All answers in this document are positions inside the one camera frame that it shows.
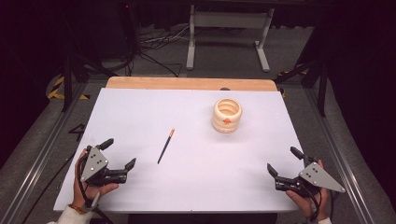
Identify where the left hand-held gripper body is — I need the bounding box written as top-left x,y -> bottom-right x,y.
78,145 -> 129,188

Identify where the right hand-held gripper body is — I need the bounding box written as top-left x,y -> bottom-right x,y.
275,155 -> 347,198

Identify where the dark pencil with orange end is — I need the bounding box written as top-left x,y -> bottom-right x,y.
156,127 -> 177,165

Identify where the cream ribbed pen holder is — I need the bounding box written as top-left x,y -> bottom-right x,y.
211,97 -> 244,134

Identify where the person's right hand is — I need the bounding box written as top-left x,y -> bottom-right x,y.
285,186 -> 331,220

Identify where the person's left hand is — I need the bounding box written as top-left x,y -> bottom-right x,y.
72,148 -> 120,210

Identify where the white paper sheet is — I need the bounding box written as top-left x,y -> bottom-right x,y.
52,87 -> 308,215

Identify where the black metal stand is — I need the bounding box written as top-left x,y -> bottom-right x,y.
60,50 -> 120,113
273,56 -> 332,119

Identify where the wooden table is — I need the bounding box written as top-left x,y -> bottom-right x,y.
106,76 -> 278,92

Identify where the black device with red light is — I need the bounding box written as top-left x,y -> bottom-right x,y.
117,0 -> 140,61

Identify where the grey metal stand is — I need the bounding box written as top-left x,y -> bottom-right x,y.
185,4 -> 276,74

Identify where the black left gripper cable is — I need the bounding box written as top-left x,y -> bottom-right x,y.
76,153 -> 115,224

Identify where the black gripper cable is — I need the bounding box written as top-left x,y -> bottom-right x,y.
305,186 -> 322,222
76,153 -> 115,224

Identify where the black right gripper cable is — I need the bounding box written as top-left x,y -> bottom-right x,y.
305,186 -> 322,222

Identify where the aluminium floor rail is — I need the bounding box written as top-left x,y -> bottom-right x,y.
303,87 -> 375,224
0,81 -> 89,224

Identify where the orange bracelet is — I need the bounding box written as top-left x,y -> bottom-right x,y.
68,203 -> 89,216

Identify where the thin black floor cable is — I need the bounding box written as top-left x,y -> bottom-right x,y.
21,150 -> 78,224

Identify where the bundle of floor cables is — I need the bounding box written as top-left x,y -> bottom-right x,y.
126,23 -> 191,77

